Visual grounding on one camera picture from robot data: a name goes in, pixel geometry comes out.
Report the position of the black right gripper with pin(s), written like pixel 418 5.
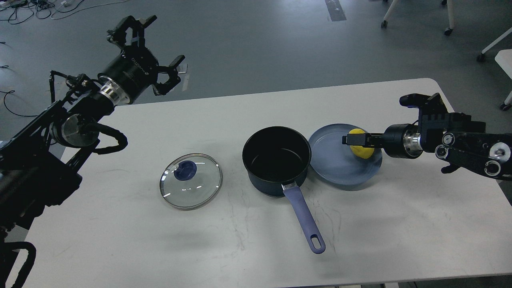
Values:
pixel 396 140

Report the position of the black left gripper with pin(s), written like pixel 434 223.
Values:
pixel 130 74

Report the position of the yellow potato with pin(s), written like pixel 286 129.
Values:
pixel 361 151

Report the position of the glass pot lid blue knob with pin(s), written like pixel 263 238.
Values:
pixel 191 181

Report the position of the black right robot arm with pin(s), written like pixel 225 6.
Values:
pixel 451 136

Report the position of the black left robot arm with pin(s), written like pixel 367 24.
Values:
pixel 40 164

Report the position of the blue plate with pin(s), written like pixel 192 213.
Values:
pixel 335 162

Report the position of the dark blue saucepan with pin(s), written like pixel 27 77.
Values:
pixel 277 159

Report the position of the white chair legs with casters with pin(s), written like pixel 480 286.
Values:
pixel 506 105

